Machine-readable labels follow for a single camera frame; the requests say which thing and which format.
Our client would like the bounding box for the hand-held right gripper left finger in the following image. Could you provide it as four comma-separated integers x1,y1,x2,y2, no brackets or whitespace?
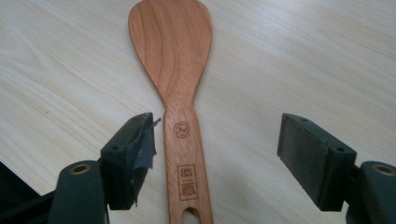
98,112,163,211

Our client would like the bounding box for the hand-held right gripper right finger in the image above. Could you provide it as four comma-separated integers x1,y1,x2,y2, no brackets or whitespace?
276,113,358,213

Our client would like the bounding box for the wooden rice spatula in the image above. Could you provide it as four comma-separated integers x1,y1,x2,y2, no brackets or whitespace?
127,0,215,224

